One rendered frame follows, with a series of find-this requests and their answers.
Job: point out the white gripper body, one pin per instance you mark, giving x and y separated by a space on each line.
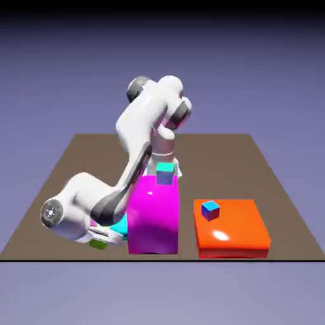
101 234

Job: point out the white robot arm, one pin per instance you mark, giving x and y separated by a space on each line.
137 122

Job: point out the small green cube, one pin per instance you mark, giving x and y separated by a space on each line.
97 244

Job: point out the small teal cube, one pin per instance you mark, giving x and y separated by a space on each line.
165 172

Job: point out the small blue cube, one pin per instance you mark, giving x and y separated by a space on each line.
210 210

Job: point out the large cyan box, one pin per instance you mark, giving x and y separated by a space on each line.
120 226

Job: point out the large magenta box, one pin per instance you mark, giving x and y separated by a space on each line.
152 215

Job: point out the large orange box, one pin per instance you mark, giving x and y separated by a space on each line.
233 228

